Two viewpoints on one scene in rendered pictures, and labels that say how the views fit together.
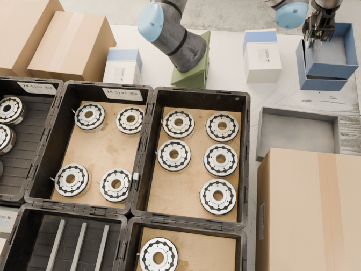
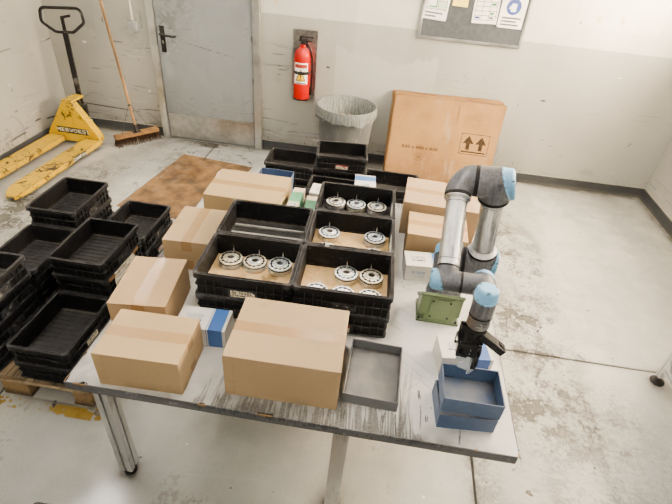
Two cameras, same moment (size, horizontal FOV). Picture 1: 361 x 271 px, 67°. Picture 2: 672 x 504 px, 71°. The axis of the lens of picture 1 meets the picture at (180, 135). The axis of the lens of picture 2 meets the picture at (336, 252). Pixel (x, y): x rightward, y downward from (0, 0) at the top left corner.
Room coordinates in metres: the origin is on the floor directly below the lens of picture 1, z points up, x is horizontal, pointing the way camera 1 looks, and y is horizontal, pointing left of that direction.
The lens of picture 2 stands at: (-0.11, -1.51, 2.12)
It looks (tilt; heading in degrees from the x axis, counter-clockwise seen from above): 36 degrees down; 77
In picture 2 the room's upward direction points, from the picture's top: 5 degrees clockwise
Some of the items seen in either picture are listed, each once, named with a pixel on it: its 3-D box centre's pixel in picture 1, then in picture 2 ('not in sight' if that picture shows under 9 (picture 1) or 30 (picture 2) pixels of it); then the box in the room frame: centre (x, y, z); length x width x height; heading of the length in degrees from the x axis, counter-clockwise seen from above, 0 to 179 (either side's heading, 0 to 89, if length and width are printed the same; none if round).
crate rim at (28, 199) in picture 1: (94, 140); (351, 232); (0.37, 0.25, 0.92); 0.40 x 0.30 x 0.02; 164
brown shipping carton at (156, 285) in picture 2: not in sight; (152, 294); (-0.51, 0.05, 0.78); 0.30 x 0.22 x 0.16; 79
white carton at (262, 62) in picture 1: (260, 56); (462, 355); (0.70, -0.38, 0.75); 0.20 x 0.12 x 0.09; 170
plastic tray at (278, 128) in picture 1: (297, 138); (373, 373); (0.33, -0.41, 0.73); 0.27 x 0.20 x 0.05; 70
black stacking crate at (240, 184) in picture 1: (195, 156); (344, 281); (0.28, -0.03, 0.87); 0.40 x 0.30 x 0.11; 164
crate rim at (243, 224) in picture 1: (195, 150); (345, 271); (0.28, -0.03, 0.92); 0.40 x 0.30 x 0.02; 164
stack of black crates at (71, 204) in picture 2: not in sight; (77, 225); (-1.18, 1.24, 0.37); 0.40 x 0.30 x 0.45; 72
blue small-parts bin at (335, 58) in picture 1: (329, 48); (470, 390); (0.62, -0.60, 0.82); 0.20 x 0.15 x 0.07; 163
